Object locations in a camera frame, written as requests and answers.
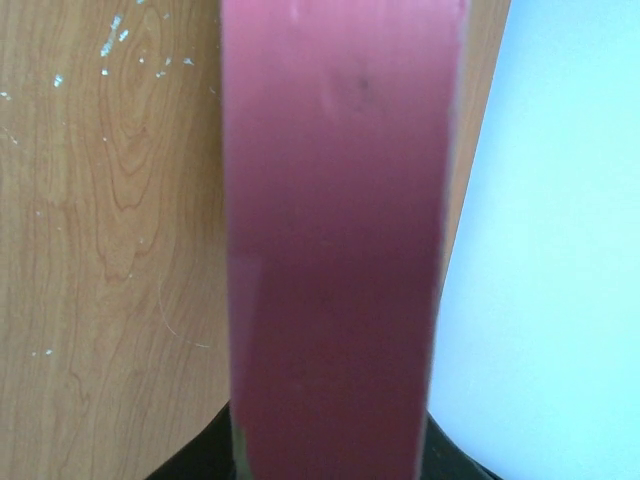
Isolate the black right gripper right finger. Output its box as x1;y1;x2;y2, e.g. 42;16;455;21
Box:
419;414;493;480

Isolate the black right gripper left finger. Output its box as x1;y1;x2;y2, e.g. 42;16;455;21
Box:
146;407;236;480

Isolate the pink picture frame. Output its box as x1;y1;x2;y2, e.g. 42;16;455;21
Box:
221;1;468;479

